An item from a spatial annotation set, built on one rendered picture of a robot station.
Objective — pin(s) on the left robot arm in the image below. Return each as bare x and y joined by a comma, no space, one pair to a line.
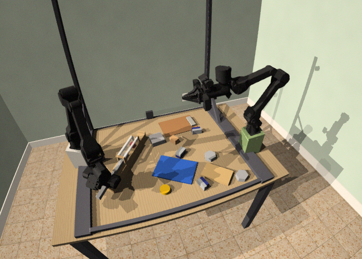
240,84

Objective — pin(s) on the white square stick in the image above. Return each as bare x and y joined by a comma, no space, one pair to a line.
101,192
118,166

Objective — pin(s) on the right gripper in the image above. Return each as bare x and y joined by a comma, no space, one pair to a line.
113,182

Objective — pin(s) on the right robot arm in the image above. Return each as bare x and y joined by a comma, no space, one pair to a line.
79,137

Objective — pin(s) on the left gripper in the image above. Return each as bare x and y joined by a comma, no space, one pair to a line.
197,97

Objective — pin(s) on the yellow short cylinder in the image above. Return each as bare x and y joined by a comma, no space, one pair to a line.
165,189

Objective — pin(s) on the blue rectangular slab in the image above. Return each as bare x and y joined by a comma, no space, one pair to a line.
175,169

